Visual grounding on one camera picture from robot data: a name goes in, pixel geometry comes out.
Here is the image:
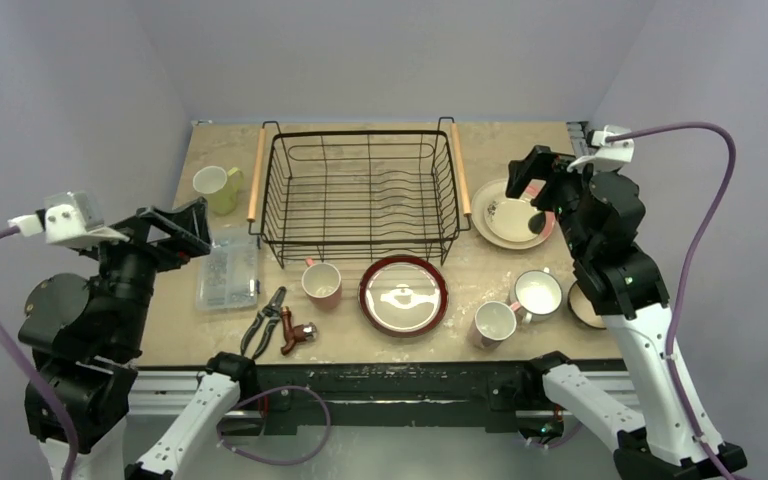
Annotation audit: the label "clear plastic screw box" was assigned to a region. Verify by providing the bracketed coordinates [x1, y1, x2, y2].
[195, 227, 260, 312]

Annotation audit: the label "black spoon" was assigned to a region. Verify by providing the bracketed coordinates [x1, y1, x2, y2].
[528, 211, 547, 235]

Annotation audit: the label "purple cable loop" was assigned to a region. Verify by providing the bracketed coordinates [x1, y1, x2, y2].
[216, 385, 332, 467]

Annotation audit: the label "black base frame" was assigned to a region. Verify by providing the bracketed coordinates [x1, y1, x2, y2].
[125, 360, 637, 439]

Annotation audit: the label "dark ceramic bowl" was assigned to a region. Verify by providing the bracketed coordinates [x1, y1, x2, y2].
[567, 282, 606, 330]

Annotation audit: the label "white enamel mug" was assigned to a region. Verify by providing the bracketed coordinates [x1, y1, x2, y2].
[508, 268, 564, 325]

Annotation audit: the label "brown handled tool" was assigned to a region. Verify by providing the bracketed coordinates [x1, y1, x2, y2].
[280, 306, 318, 356]

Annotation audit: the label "green mug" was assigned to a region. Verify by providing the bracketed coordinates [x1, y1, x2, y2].
[192, 166, 243, 216]

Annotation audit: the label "cream floral small plate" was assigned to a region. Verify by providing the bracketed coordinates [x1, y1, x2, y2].
[484, 196, 538, 243]

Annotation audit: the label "pink rimmed large plate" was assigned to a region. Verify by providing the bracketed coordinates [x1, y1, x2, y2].
[471, 178, 555, 250]

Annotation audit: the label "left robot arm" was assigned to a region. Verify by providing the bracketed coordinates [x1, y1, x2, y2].
[13, 199, 260, 479]

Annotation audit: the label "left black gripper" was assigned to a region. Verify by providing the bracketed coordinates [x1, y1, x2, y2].
[80, 193, 210, 350]

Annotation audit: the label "light pink mug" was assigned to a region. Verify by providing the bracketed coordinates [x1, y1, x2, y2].
[467, 301, 520, 350]

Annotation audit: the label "black wire dish rack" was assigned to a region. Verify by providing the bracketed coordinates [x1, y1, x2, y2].
[247, 116, 472, 266]

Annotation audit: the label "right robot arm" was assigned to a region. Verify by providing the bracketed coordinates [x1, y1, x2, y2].
[505, 145, 747, 479]

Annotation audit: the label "red rimmed plate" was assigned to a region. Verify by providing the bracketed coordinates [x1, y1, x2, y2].
[358, 255, 450, 338]

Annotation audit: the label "black pliers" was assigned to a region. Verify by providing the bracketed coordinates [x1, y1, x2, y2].
[240, 286, 287, 361]

